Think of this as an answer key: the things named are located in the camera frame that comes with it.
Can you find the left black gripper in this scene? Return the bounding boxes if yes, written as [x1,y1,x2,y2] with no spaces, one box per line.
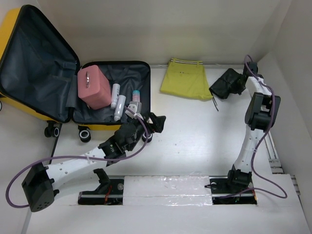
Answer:
[126,112,164,152]

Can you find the black leather pouch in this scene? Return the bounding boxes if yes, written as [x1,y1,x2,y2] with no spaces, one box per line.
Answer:
[209,68,245,111]

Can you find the white tube bottle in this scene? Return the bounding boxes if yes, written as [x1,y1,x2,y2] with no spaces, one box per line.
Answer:
[114,95,126,121]

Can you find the yellow-green shorts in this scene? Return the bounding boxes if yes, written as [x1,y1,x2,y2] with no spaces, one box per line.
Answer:
[160,58,213,100]

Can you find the small white bottle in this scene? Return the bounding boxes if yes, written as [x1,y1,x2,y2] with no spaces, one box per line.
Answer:
[111,83,120,109]

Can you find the pink toiletry case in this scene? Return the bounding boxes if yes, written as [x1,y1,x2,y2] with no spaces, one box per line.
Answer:
[78,65,111,110]

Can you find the yellow hard-shell suitcase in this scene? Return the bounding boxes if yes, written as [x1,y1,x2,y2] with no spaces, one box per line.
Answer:
[0,4,154,144]

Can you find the white bottle pink-teal cap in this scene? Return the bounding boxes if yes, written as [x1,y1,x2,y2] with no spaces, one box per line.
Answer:
[132,90,140,102]

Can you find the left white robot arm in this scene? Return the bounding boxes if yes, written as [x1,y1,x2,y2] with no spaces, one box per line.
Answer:
[21,113,166,213]

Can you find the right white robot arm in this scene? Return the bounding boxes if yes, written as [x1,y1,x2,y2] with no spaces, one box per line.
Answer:
[225,60,287,198]

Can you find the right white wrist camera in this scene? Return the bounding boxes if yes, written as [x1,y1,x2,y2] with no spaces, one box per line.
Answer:
[248,61,258,74]

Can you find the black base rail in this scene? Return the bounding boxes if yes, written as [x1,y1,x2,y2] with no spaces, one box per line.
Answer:
[78,175,257,206]

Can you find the aluminium side rail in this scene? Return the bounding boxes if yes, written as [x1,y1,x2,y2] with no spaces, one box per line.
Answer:
[265,133,284,174]

